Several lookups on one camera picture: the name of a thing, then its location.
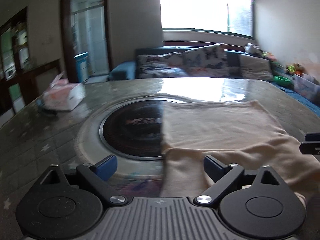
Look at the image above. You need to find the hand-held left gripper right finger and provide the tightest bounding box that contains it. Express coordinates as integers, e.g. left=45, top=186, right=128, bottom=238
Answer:
left=194, top=155, right=281, bottom=204

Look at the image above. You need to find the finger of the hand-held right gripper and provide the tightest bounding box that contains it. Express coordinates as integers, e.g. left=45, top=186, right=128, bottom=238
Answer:
left=299, top=132, right=320, bottom=155

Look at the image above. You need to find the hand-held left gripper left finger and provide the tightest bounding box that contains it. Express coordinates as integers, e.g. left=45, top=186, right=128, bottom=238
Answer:
left=41, top=154, right=128, bottom=204

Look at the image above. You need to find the cream knit garment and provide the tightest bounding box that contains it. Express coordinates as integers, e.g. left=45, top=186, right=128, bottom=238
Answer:
left=160, top=99, right=320, bottom=207

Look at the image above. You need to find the round black induction cooker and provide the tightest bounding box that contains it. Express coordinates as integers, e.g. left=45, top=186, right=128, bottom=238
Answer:
left=99, top=100, right=167, bottom=159

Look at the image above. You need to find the blue sofa cover cloth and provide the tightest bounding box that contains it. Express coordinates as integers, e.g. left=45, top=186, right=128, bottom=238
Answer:
left=275, top=82, right=320, bottom=111

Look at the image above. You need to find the clear plastic storage box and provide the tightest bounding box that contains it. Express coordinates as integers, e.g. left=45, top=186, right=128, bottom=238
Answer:
left=293, top=74, right=320, bottom=99

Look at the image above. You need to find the green bowl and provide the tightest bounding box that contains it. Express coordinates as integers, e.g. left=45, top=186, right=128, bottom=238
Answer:
left=274, top=75, right=292, bottom=86

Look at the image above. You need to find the tissue box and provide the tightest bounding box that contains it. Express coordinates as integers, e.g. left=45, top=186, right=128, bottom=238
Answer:
left=42, top=71, right=86, bottom=112

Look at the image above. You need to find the grey pillow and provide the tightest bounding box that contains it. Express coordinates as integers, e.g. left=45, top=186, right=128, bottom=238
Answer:
left=237, top=54, right=273, bottom=82

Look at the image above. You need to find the blue corner sofa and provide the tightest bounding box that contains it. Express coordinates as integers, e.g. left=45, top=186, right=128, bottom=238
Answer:
left=109, top=46, right=320, bottom=110

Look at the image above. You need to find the green and pink toy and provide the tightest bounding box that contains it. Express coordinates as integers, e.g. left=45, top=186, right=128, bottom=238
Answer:
left=261, top=51, right=277, bottom=62

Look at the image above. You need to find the blue trash bin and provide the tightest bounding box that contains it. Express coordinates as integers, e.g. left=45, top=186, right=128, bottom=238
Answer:
left=74, top=52, right=89, bottom=80

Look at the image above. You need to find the large butterfly print pillow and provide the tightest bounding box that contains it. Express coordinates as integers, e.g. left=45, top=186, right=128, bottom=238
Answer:
left=184, top=44, right=230, bottom=78

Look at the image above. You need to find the long butterfly print pillow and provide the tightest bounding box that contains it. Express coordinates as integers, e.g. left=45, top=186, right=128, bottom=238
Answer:
left=137, top=52, right=191, bottom=79

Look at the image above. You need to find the black and white plush toy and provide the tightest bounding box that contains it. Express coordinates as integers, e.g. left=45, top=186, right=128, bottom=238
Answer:
left=244, top=43, right=261, bottom=54

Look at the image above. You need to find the dark wooden cabinet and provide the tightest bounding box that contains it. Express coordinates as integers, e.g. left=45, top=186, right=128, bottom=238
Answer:
left=0, top=6, right=62, bottom=117

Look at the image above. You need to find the window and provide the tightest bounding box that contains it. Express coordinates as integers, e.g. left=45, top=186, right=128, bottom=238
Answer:
left=160, top=0, right=254, bottom=37

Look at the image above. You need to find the dark wooden door frame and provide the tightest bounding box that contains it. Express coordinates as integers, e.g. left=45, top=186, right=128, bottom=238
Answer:
left=60, top=0, right=112, bottom=83

